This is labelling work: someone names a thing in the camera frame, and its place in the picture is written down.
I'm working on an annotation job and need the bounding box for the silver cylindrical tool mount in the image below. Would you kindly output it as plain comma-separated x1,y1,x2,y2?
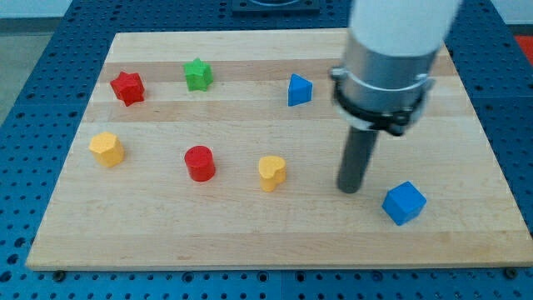
330,32,436,136

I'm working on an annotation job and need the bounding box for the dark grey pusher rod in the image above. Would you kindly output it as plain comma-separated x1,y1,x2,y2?
336,127,378,193

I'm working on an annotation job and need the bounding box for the blue cube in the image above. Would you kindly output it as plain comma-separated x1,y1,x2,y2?
381,181,427,226

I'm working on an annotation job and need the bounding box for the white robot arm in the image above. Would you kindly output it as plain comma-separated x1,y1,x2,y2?
330,0,461,193

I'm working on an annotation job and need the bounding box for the blue triangular prism block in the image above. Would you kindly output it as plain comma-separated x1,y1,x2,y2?
287,73,313,107

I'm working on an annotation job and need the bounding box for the yellow heart block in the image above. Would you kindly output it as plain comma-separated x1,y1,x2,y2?
258,156,286,193

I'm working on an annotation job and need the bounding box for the wooden board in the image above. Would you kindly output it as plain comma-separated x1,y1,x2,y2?
27,29,532,271

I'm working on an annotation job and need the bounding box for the red cylinder block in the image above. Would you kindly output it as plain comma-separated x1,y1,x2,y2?
184,145,216,182

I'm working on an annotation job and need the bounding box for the green star block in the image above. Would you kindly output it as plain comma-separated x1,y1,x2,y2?
183,57,213,92

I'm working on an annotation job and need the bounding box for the red star block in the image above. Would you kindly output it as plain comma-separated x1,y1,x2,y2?
110,72,145,107

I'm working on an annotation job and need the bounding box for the yellow hexagon block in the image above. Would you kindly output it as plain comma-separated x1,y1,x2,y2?
88,132,125,168

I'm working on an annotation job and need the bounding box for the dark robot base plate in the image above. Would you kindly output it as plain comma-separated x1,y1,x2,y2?
229,0,320,14

